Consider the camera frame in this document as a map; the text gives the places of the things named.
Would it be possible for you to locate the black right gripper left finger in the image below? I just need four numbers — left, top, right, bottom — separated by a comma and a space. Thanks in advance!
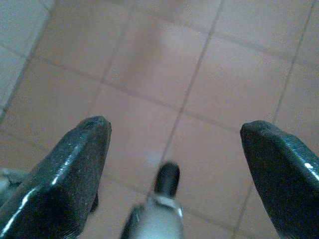
0, 116, 112, 239

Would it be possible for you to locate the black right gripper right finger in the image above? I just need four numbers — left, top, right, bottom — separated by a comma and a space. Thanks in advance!
240, 119, 319, 239

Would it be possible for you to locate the silver robot leg black foot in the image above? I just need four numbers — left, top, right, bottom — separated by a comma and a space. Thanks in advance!
120, 161, 184, 239

